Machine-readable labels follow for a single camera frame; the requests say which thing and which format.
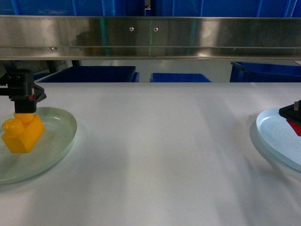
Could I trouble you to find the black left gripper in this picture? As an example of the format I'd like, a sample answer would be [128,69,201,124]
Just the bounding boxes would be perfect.
[0,69,47,113]

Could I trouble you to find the dark blue floor bin left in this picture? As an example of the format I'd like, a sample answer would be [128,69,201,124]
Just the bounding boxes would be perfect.
[39,66,140,83]

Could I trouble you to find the stainless steel shelf rail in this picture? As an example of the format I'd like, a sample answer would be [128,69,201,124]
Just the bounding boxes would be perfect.
[0,15,301,60]

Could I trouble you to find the light blue plate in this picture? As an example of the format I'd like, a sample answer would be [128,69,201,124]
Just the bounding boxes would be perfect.
[256,108,301,172]

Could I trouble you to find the light green plate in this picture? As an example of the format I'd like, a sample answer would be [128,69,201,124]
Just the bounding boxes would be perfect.
[0,107,78,185]

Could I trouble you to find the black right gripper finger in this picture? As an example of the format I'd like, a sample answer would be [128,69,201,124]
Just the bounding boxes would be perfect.
[279,100,301,124]

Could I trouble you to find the yellow toy block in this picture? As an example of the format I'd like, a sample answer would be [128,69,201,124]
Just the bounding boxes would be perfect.
[1,113,45,153]

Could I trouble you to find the blue floor bin centre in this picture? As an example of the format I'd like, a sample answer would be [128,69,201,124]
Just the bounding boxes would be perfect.
[150,73,211,83]

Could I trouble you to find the blue floor bin right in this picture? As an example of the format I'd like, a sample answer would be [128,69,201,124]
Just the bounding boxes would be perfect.
[230,62,301,82]

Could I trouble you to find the large blue upper bin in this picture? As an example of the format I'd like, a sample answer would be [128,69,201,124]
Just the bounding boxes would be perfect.
[0,0,301,18]

